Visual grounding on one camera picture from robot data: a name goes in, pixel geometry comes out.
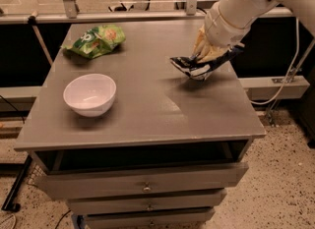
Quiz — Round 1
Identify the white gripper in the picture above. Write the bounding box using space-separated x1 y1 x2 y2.
192 2 250 63

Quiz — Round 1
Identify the blue chip bag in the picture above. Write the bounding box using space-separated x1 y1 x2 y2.
169 45 244 81

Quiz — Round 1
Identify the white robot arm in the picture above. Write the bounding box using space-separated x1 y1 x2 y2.
193 0 315 63

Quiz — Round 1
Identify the green chip bag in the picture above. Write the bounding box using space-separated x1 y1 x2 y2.
63 25 126 59

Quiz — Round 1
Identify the white bowl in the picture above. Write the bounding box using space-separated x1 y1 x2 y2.
63 74 117 117

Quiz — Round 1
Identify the middle grey drawer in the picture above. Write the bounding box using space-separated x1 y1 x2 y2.
67 189 226 215

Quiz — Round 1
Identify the grey drawer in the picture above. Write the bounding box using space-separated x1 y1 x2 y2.
67 189 226 215
85 207 215 229
35 162 248 200

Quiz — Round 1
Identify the bottom grey drawer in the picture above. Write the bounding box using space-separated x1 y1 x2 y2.
85 207 215 229

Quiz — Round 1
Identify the top grey drawer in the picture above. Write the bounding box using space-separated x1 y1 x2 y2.
35 162 248 200

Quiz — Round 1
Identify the black floor bar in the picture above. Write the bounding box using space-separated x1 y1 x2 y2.
0 155 32 212

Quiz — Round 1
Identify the white cable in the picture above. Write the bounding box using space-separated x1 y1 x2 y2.
249 16 301 106

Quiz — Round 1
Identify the metal frame rail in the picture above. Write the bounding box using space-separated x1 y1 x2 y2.
0 7 293 25

